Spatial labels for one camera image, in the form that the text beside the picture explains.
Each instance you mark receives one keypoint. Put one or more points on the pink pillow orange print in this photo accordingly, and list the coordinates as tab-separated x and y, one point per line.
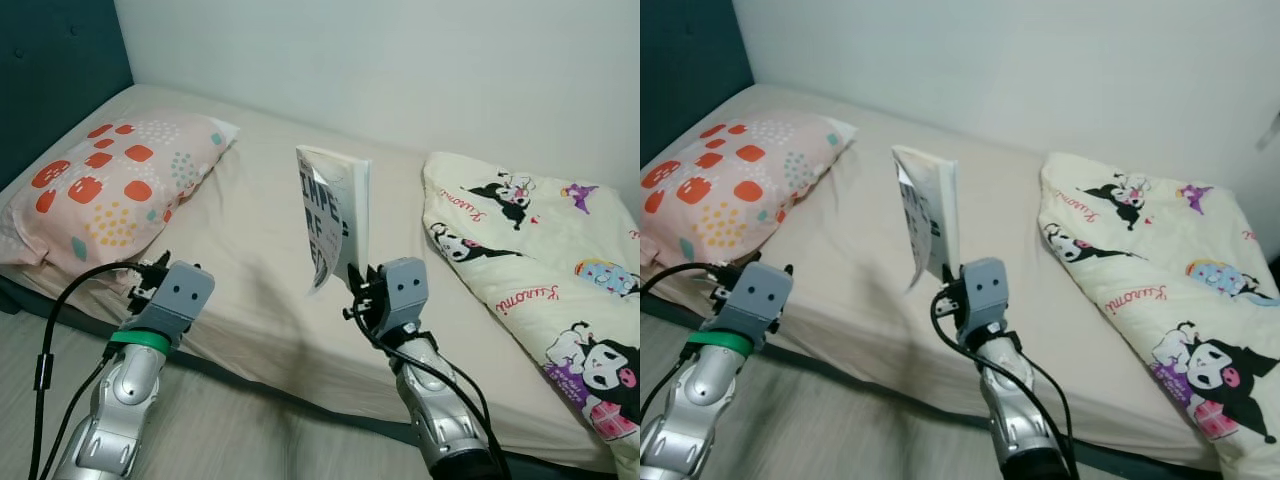
110	190
730	190

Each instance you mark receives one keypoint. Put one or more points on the white book blue letters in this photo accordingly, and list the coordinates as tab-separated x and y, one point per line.
930	205
335	210

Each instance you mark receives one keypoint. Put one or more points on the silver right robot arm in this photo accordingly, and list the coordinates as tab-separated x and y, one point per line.
1020	430
440	430

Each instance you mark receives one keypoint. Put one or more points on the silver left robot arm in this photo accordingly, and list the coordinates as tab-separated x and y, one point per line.
120	410
690	410

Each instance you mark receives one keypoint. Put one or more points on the cream sheeted bed mattress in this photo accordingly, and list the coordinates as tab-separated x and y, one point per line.
250	220
860	240

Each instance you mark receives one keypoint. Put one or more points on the cream cartoon print quilt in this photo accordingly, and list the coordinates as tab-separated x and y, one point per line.
1160	250
540	250

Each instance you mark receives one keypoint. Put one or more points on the teal padded headboard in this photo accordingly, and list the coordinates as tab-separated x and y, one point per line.
55	70
690	60

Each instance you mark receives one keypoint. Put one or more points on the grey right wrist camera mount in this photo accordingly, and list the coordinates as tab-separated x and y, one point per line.
405	295
985	295

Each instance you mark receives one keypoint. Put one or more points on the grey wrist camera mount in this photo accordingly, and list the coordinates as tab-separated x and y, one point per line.
985	295
180	300
405	295
755	300

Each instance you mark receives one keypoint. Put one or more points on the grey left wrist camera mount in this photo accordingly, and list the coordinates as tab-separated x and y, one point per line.
755	300
180	300

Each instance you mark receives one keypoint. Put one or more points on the dark teal bed frame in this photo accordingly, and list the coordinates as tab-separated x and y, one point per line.
300	405
870	385

